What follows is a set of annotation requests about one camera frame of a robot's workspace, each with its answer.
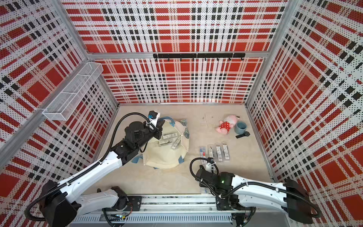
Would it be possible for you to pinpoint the clear case green compass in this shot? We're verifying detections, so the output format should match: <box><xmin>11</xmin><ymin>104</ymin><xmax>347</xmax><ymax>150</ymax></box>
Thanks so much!
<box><xmin>157</xmin><ymin>139</ymin><xmax>173</xmax><ymax>147</ymax></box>

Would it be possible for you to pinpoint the clear compass case red label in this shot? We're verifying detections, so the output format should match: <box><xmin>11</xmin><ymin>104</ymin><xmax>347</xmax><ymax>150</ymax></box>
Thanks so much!
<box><xmin>199</xmin><ymin>146</ymin><xmax>206</xmax><ymax>161</ymax></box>

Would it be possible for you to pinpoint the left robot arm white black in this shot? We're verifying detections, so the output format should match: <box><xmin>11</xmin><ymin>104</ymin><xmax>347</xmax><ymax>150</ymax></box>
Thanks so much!
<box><xmin>24</xmin><ymin>111</ymin><xmax>164</xmax><ymax>227</ymax></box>

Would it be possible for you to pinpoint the pink plush toy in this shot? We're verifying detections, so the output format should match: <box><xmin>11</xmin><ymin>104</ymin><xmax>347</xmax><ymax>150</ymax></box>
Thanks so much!
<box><xmin>215</xmin><ymin>115</ymin><xmax>239</xmax><ymax>135</ymax></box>

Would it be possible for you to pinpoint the clear case barcode label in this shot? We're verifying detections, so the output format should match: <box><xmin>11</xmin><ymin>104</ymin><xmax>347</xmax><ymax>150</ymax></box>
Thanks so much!
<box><xmin>162</xmin><ymin>132</ymin><xmax>179</xmax><ymax>140</ymax></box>

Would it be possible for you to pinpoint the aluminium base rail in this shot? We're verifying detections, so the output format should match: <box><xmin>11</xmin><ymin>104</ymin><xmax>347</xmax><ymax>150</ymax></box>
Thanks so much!
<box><xmin>73</xmin><ymin>194</ymin><xmax>298</xmax><ymax>227</ymax></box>

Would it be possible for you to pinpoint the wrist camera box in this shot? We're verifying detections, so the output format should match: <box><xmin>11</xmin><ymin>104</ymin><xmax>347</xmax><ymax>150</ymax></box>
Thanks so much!
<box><xmin>148</xmin><ymin>111</ymin><xmax>160</xmax><ymax>127</ymax></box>
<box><xmin>205</xmin><ymin>162</ymin><xmax>216</xmax><ymax>174</ymax></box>

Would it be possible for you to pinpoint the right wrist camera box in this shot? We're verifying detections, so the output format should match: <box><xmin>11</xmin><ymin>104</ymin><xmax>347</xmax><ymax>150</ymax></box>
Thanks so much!
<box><xmin>205</xmin><ymin>162</ymin><xmax>216</xmax><ymax>174</ymax></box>

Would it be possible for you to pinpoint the white wire mesh basket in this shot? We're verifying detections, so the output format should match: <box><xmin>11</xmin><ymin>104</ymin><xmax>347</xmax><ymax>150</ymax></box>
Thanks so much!
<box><xmin>43</xmin><ymin>62</ymin><xmax>103</xmax><ymax>121</ymax></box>

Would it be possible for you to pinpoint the cream canvas tote bag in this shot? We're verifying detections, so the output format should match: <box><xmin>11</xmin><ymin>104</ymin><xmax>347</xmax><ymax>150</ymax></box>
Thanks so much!
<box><xmin>131</xmin><ymin>117</ymin><xmax>190</xmax><ymax>169</ymax></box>

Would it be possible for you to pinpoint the teal ceramic cup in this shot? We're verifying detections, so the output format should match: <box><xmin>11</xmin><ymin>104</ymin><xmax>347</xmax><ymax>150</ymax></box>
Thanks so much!
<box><xmin>234</xmin><ymin>121</ymin><xmax>247</xmax><ymax>135</ymax></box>

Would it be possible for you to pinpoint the black wall hook rail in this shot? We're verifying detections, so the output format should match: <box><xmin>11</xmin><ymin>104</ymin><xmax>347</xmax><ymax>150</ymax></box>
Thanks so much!
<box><xmin>153</xmin><ymin>53</ymin><xmax>246</xmax><ymax>60</ymax></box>

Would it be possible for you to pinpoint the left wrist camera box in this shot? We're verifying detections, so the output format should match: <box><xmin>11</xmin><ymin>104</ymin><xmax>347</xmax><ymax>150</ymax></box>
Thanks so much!
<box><xmin>148</xmin><ymin>111</ymin><xmax>160</xmax><ymax>127</ymax></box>

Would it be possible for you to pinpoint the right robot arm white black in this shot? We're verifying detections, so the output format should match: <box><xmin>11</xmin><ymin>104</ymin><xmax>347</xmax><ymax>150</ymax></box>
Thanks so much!
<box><xmin>189</xmin><ymin>158</ymin><xmax>322</xmax><ymax>227</ymax></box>

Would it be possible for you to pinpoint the clear compass case gold label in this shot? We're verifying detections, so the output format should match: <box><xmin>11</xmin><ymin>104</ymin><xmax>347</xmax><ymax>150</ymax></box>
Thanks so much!
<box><xmin>207</xmin><ymin>144</ymin><xmax>217</xmax><ymax>159</ymax></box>

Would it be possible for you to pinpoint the small black tool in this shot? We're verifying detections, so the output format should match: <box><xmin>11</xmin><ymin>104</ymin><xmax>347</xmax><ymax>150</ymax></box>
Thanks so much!
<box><xmin>235</xmin><ymin>131</ymin><xmax>250</xmax><ymax>139</ymax></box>

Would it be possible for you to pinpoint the clear case blue compass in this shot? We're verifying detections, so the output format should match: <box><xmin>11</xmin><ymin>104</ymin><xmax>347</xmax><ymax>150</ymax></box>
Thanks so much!
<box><xmin>200</xmin><ymin>187</ymin><xmax>209</xmax><ymax>194</ymax></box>

